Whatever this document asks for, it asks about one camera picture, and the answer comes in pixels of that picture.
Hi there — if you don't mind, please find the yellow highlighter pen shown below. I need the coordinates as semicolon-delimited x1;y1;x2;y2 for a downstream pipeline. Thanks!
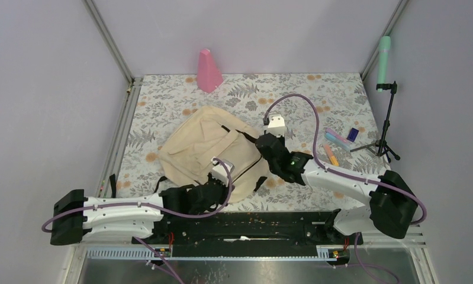
322;143;339;166

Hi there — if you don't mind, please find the beige canvas backpack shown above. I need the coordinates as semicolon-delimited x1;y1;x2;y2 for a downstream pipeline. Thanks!
109;105;272;205

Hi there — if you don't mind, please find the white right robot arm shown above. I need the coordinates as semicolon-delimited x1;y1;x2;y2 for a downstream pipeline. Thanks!
255;133;418;244

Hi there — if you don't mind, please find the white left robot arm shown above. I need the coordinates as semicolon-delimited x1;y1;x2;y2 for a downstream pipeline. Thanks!
41;175;234;246

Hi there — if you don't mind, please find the pink highlighter pen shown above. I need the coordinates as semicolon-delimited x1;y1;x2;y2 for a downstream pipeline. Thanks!
326;127;352;146

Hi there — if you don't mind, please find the light blue highlighter pen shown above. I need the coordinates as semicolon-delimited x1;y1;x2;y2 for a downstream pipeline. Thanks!
325;133;351;152

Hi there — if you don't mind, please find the purple toy brick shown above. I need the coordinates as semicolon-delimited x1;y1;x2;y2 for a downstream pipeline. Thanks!
346;128;359;142

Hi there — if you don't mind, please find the pink cone block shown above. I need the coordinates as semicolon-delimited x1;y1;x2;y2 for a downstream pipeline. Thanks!
197;49;224;93

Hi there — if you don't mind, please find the black tripod stand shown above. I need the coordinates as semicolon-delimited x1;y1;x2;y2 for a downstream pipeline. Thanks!
350;81;401;163

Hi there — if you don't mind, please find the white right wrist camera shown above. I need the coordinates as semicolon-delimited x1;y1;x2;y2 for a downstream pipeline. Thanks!
266;114;287;137

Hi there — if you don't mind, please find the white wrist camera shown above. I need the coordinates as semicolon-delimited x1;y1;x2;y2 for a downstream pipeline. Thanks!
210;159;234;185
266;114;287;137

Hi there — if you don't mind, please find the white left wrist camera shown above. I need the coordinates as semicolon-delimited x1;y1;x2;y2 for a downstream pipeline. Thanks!
210;159;234;185

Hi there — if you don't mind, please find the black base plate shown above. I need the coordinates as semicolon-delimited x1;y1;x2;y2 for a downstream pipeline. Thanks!
142;210;356;246

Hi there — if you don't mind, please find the aluminium cable duct rail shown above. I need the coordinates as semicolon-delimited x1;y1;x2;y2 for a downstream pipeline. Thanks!
86;243;349;262

